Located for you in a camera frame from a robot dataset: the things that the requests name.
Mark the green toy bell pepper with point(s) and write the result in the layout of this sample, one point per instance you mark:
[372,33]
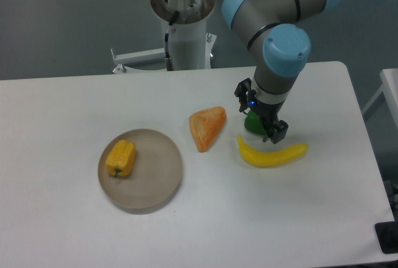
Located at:
[253,124]

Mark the black device at edge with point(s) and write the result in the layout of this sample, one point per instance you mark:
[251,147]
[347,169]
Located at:
[387,236]

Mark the white side table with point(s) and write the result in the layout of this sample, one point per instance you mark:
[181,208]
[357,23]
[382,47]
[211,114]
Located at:
[386,92]

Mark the yellow toy banana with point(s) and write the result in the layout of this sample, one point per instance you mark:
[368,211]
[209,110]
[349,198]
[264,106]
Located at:
[271,159]

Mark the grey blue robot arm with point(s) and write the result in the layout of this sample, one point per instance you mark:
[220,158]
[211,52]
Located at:
[268,29]

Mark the yellow toy bell pepper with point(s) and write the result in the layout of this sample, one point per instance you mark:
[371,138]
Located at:
[121,159]

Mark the beige round plate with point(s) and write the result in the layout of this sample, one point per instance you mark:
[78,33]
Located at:
[155,177]

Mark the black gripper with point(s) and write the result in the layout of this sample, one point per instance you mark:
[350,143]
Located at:
[274,129]

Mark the orange toy sandwich wedge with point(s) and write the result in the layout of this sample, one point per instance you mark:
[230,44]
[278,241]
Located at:
[205,125]

